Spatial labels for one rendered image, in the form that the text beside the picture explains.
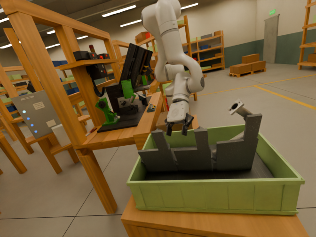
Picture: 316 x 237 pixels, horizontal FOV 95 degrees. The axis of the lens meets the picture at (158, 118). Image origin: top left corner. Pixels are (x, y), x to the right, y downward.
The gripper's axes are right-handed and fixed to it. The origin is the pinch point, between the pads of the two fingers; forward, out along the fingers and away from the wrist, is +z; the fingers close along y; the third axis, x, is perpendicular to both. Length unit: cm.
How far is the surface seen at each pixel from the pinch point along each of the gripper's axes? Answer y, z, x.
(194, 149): 9.8, 6.9, 1.1
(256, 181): 28.9, 15.0, 10.0
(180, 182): 7.2, 19.9, -2.3
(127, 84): -96, -66, 16
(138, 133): -51, -6, 15
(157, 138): 0.5, 5.5, -11.6
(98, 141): -81, 5, -2
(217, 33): -266, -773, 570
